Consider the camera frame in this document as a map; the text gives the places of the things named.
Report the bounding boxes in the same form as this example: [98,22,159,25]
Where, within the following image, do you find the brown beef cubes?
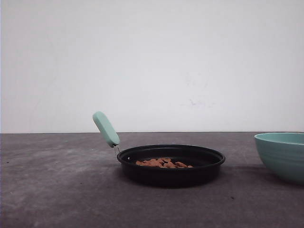
[135,158,193,169]

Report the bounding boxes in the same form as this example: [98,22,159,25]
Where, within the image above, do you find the black frying pan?
[93,112,226,188]

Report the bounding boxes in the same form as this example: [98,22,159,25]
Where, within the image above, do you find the mint green ceramic bowl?
[254,132,304,185]

